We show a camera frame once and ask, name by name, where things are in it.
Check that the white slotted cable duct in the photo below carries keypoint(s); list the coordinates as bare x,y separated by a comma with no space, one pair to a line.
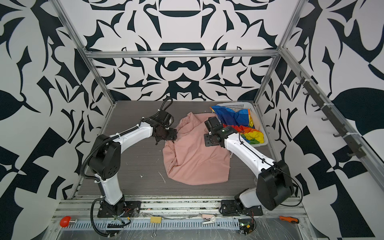
167,224

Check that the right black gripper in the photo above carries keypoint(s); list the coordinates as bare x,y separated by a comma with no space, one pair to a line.
207,139

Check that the pink shorts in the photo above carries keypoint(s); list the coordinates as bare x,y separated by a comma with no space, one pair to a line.
187,160

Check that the small green circuit board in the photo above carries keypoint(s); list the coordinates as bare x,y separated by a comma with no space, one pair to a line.
246,226

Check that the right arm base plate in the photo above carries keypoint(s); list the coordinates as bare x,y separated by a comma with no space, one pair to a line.
235,208

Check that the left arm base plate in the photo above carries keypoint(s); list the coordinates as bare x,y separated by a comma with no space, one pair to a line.
121,209

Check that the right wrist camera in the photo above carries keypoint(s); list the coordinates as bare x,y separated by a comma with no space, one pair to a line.
213,125

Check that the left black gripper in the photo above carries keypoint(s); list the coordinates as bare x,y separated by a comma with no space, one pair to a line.
173,135

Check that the white plastic basket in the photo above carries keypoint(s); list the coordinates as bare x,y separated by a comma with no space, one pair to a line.
236,106

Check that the orange handled tool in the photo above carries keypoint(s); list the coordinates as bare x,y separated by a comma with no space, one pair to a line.
289,219

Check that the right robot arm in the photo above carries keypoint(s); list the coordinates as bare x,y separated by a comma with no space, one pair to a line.
274,181

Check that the multicolour shorts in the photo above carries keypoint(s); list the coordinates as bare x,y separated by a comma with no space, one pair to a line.
242,122

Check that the red emergency stop button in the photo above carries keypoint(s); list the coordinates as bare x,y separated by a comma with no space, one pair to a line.
67,221

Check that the yellow tag clip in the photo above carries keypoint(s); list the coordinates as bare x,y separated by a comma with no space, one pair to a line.
155,220

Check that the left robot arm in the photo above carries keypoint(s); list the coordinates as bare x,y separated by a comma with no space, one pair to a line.
104,160

